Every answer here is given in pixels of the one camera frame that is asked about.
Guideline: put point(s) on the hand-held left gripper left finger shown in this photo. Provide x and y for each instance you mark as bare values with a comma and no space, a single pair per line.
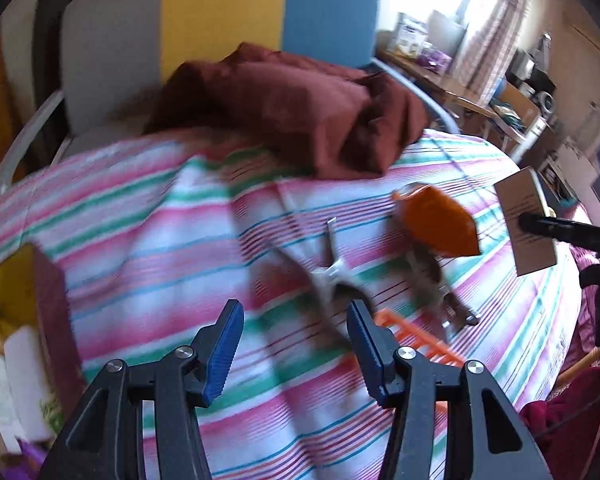
225,355

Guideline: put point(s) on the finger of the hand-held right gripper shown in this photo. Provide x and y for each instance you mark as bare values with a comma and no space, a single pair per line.
550,225

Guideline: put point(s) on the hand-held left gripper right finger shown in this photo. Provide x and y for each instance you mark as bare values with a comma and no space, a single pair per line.
372,365

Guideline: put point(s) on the metal hand tool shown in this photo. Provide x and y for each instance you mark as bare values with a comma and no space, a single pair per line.
445,305
330,275

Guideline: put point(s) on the gold-lined square box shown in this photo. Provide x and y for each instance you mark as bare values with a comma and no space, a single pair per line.
55,310

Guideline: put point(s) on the white soft pack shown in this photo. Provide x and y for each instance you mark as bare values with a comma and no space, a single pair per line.
25,370

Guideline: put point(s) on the purple wrapper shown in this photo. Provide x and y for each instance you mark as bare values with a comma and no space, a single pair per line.
30,452

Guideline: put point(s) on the orange plastic rack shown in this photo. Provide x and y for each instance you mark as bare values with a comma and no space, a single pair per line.
420,342

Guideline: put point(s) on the orange packet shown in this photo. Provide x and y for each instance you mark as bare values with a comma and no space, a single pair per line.
440,225

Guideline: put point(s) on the open cardboard box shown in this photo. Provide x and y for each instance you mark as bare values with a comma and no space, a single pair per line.
517,105

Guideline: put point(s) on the magenta cloth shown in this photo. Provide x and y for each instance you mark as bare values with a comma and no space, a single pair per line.
570,405

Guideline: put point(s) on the black electronic device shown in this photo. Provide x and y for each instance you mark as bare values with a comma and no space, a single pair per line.
542,80

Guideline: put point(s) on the wooden side desk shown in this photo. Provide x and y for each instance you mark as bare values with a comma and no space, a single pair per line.
455,90

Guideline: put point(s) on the striped tablecloth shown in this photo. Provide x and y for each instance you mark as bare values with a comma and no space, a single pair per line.
130,210

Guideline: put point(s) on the purple bag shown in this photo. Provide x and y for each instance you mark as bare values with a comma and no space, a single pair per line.
436,59

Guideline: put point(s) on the patterned curtain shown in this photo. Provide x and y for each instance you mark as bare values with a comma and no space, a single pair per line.
500,20

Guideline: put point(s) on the white carton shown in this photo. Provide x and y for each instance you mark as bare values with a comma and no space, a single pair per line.
410,35

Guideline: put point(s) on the maroon cloth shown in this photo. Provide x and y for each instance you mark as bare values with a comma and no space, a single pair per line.
290,105

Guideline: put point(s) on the grey yellow blue chair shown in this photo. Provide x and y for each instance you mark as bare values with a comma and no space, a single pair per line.
220,10

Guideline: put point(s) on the black upright panel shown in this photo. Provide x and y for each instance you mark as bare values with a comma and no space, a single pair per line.
47,35

